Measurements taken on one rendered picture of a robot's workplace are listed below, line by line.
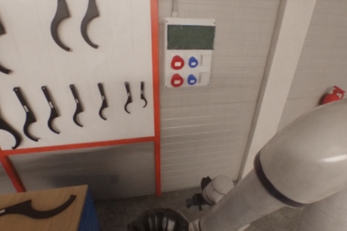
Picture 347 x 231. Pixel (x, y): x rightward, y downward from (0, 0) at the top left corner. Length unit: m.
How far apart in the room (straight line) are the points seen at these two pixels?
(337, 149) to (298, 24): 1.80
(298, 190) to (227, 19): 1.54
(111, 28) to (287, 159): 1.40
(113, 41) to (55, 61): 0.46
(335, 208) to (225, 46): 1.48
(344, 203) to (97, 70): 1.52
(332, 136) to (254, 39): 1.63
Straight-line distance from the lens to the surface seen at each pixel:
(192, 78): 1.47
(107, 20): 1.52
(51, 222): 1.27
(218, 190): 0.80
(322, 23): 2.37
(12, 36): 1.72
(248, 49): 1.87
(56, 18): 1.55
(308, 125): 0.32
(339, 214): 0.49
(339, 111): 0.34
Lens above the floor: 1.89
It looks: 27 degrees down
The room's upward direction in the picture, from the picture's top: 1 degrees clockwise
